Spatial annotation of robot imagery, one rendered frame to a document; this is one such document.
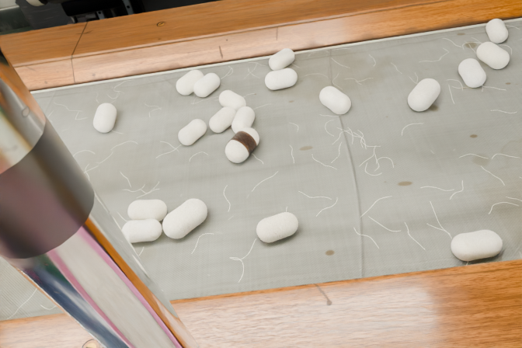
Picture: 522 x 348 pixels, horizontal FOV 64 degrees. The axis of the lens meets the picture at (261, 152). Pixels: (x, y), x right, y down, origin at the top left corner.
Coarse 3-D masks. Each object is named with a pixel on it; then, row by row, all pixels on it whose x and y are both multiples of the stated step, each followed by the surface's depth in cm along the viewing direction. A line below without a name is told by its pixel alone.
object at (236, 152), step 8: (248, 128) 38; (256, 136) 38; (232, 144) 37; (240, 144) 37; (256, 144) 38; (232, 152) 37; (240, 152) 37; (248, 152) 38; (232, 160) 37; (240, 160) 37
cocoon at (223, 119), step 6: (222, 108) 42; (228, 108) 41; (216, 114) 41; (222, 114) 41; (228, 114) 41; (234, 114) 41; (210, 120) 41; (216, 120) 40; (222, 120) 41; (228, 120) 41; (210, 126) 41; (216, 126) 40; (222, 126) 41; (228, 126) 41; (216, 132) 41
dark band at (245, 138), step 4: (240, 132) 38; (244, 132) 38; (236, 136) 38; (240, 136) 38; (244, 136) 38; (248, 136) 38; (236, 140) 37; (240, 140) 37; (244, 140) 37; (248, 140) 38; (252, 140) 38; (244, 144) 37; (248, 144) 37; (252, 144) 38; (248, 148) 37; (252, 148) 38
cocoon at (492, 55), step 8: (480, 48) 43; (488, 48) 42; (496, 48) 42; (480, 56) 43; (488, 56) 42; (496, 56) 41; (504, 56) 41; (488, 64) 43; (496, 64) 42; (504, 64) 42
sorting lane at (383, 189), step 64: (256, 64) 49; (320, 64) 47; (384, 64) 46; (448, 64) 44; (512, 64) 43; (64, 128) 46; (128, 128) 44; (256, 128) 41; (320, 128) 40; (384, 128) 39; (448, 128) 38; (512, 128) 37; (128, 192) 38; (192, 192) 37; (256, 192) 36; (320, 192) 35; (384, 192) 34; (448, 192) 33; (512, 192) 32; (0, 256) 35; (192, 256) 32; (256, 256) 32; (320, 256) 31; (384, 256) 30; (448, 256) 29; (512, 256) 29
